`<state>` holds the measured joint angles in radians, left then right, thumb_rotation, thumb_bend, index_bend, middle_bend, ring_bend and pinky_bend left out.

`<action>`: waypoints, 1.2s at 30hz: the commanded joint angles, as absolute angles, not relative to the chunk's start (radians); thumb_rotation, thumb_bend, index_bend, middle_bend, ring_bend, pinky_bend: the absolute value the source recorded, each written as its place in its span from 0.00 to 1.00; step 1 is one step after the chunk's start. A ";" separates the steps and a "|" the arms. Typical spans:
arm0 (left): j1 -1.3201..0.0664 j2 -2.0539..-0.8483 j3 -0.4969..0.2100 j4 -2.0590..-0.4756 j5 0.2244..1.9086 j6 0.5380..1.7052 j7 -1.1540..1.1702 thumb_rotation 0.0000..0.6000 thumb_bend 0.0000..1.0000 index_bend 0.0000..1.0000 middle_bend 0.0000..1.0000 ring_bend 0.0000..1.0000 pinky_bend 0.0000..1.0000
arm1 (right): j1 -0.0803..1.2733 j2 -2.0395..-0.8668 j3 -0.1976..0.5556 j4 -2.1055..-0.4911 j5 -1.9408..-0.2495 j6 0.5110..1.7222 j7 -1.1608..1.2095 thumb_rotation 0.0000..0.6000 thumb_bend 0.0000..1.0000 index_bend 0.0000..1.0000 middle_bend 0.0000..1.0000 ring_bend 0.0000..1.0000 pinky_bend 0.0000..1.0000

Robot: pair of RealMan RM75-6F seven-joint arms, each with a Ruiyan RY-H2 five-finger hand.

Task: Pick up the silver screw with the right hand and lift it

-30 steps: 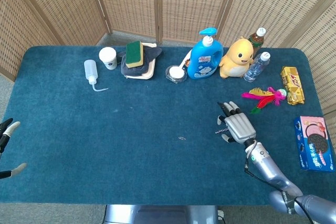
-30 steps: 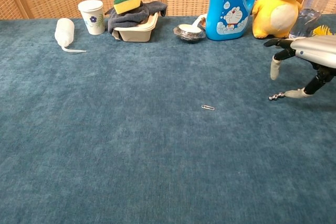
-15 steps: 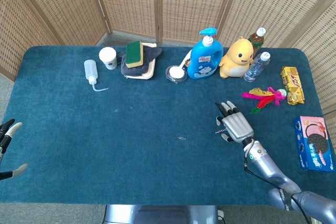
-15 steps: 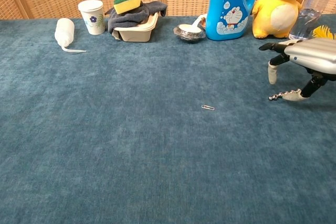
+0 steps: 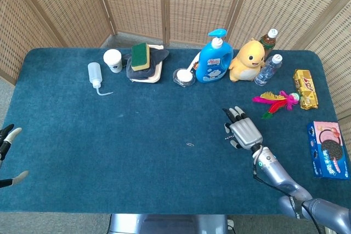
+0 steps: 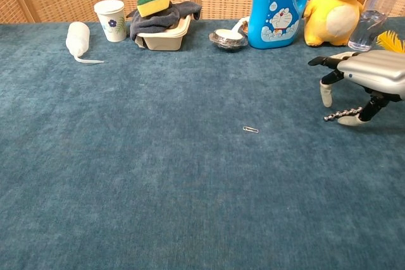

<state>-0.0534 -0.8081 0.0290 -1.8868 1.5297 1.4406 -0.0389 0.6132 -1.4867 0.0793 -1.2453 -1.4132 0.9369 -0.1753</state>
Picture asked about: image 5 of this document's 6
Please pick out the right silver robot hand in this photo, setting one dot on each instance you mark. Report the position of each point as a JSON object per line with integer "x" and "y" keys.
{"x": 245, "y": 133}

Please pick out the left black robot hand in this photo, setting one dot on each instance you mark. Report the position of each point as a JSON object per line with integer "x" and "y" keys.
{"x": 4, "y": 143}

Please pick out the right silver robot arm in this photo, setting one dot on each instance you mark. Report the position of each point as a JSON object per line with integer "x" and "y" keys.
{"x": 285, "y": 182}

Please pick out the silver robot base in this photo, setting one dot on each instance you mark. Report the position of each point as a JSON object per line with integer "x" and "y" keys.
{"x": 167, "y": 224}

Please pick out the small metal paper clip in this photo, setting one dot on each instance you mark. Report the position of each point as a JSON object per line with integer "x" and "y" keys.
{"x": 190, "y": 144}

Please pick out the yellow plush duck toy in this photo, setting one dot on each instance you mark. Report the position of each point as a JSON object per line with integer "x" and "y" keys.
{"x": 247, "y": 61}

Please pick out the colourful feather shuttlecock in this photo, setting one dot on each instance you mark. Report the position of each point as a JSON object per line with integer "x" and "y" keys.
{"x": 277, "y": 101}

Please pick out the clear water bottle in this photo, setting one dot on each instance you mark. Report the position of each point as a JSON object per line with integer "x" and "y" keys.
{"x": 268, "y": 70}

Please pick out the gold snack package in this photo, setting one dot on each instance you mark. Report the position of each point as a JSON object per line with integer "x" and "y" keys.
{"x": 306, "y": 88}

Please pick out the blue pump soap bottle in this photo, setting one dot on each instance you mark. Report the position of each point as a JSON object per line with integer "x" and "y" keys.
{"x": 214, "y": 61}

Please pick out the clear round lidded container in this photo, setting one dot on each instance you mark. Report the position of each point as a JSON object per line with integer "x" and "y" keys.
{"x": 183, "y": 77}

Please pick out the blue oreo cookie box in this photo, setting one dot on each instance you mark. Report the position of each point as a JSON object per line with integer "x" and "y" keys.
{"x": 329, "y": 149}

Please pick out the white dish brush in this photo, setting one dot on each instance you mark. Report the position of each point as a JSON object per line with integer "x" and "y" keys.
{"x": 193, "y": 64}

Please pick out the brown tea bottle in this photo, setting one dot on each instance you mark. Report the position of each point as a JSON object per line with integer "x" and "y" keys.
{"x": 267, "y": 42}

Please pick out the cream plastic tray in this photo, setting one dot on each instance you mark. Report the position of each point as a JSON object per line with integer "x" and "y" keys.
{"x": 156, "y": 75}

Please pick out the blue carpet table mat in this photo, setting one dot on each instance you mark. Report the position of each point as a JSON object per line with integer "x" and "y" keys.
{"x": 137, "y": 135}

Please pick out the clear squeeze wash bottle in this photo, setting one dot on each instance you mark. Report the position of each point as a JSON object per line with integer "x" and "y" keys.
{"x": 95, "y": 75}

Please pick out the dark grey cloth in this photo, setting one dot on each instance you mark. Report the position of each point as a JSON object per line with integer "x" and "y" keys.
{"x": 142, "y": 72}

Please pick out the green yellow sponge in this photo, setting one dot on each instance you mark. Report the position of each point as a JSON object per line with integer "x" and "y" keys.
{"x": 140, "y": 56}

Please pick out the white paper cup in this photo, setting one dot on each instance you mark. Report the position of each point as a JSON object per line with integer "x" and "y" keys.
{"x": 113, "y": 60}

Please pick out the woven bamboo folding screen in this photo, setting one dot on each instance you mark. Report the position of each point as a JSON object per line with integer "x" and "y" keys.
{"x": 175, "y": 1}

